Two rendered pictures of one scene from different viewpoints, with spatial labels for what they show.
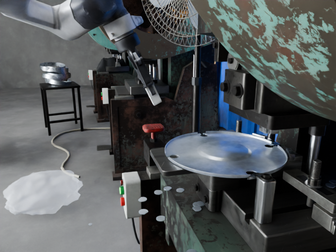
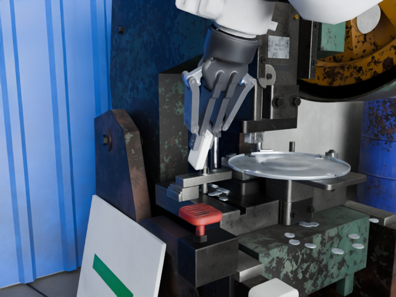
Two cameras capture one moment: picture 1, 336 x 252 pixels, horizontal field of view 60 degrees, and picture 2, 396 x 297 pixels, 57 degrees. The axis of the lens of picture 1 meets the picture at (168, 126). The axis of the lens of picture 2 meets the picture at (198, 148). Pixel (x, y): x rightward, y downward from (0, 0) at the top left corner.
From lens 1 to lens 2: 131 cm
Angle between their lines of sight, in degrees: 104
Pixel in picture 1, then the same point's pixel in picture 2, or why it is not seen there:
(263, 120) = (292, 123)
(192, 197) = (296, 228)
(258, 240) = (342, 192)
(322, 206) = not seen: hidden behind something
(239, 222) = (326, 198)
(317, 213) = not seen: hidden behind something
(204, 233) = (343, 219)
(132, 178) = (281, 284)
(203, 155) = (311, 167)
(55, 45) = not seen: outside the picture
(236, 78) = (290, 91)
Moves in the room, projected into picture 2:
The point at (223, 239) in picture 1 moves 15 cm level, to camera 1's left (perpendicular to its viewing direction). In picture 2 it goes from (340, 213) to (386, 235)
